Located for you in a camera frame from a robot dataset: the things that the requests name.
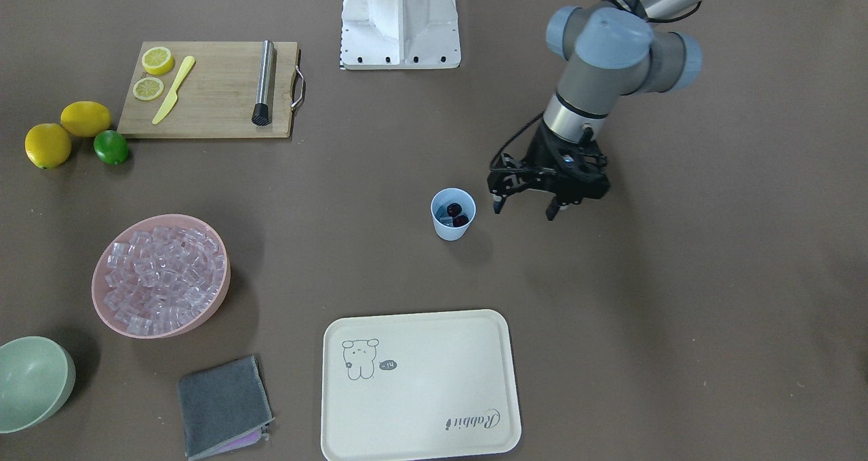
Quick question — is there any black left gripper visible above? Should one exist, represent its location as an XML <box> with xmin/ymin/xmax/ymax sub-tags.
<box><xmin>490</xmin><ymin>121</ymin><xmax>610</xmax><ymax>221</ymax></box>

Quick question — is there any dark red cherry pair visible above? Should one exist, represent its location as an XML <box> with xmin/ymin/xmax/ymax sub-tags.
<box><xmin>443</xmin><ymin>202</ymin><xmax>469</xmax><ymax>227</ymax></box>

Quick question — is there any clear ice cube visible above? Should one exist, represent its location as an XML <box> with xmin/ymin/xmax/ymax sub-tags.
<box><xmin>436</xmin><ymin>205</ymin><xmax>452</xmax><ymax>220</ymax></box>

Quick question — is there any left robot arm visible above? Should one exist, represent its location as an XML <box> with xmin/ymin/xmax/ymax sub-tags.
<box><xmin>487</xmin><ymin>0</ymin><xmax>704</xmax><ymax>220</ymax></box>

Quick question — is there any light blue plastic cup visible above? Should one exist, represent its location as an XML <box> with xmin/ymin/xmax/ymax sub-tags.
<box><xmin>430</xmin><ymin>187</ymin><xmax>477</xmax><ymax>241</ymax></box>

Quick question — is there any pink bowl of ice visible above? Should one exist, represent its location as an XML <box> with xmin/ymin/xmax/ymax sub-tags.
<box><xmin>91</xmin><ymin>214</ymin><xmax>231</xmax><ymax>340</ymax></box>

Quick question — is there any cream rabbit serving tray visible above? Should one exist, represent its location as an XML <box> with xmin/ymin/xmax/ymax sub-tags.
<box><xmin>321</xmin><ymin>309</ymin><xmax>523</xmax><ymax>460</ymax></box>

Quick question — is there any steel muddler black tip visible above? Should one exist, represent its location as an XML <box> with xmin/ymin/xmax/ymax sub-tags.
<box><xmin>251</xmin><ymin>39</ymin><xmax>276</xmax><ymax>127</ymax></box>

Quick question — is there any grey folded cloth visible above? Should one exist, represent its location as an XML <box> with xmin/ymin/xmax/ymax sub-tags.
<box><xmin>177</xmin><ymin>355</ymin><xmax>274</xmax><ymax>460</ymax></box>

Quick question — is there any wooden cutting board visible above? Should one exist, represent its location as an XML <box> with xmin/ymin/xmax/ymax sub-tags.
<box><xmin>117</xmin><ymin>41</ymin><xmax>304</xmax><ymax>139</ymax></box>

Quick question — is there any yellow plastic knife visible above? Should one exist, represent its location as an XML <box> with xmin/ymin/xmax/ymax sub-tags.
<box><xmin>151</xmin><ymin>56</ymin><xmax>196</xmax><ymax>125</ymax></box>

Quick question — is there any lemon half slice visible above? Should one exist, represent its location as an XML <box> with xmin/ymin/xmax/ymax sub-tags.
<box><xmin>140</xmin><ymin>46</ymin><xmax>176</xmax><ymax>76</ymax></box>

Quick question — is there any green lime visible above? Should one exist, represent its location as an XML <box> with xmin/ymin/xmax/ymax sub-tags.
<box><xmin>93</xmin><ymin>129</ymin><xmax>130</xmax><ymax>165</ymax></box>

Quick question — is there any yellow lemon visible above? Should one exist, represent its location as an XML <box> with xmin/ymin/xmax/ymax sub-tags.
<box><xmin>61</xmin><ymin>102</ymin><xmax>112</xmax><ymax>138</ymax></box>
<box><xmin>24</xmin><ymin>123</ymin><xmax>72</xmax><ymax>169</ymax></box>

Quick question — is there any mint green bowl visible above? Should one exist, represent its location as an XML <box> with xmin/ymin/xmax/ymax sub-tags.
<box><xmin>1</xmin><ymin>336</ymin><xmax>77</xmax><ymax>434</ymax></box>

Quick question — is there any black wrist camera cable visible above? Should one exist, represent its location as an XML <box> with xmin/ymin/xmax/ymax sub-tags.
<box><xmin>492</xmin><ymin>0</ymin><xmax>730</xmax><ymax>174</ymax></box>

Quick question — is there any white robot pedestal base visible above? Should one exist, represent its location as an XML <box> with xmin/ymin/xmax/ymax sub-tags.
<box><xmin>339</xmin><ymin>0</ymin><xmax>462</xmax><ymax>70</ymax></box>

